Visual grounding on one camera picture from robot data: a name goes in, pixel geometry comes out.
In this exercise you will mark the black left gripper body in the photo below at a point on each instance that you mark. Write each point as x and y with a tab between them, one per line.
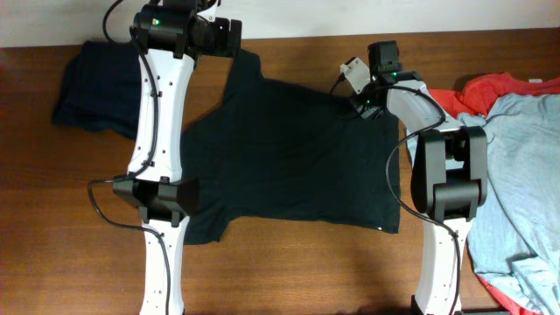
220	44

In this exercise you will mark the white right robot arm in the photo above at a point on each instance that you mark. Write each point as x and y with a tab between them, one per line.
448	182

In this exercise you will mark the folded navy blue garment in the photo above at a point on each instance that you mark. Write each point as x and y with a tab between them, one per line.
101	90

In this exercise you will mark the dark green t-shirt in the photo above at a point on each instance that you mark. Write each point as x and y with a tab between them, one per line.
277	150

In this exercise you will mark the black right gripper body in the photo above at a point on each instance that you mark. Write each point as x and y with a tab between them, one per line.
364	103

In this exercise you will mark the light blue-grey t-shirt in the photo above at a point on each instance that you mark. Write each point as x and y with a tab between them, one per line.
514	240

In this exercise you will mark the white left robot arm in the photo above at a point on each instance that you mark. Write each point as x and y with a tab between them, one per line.
169	38

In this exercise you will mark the red garment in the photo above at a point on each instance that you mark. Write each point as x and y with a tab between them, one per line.
480	94

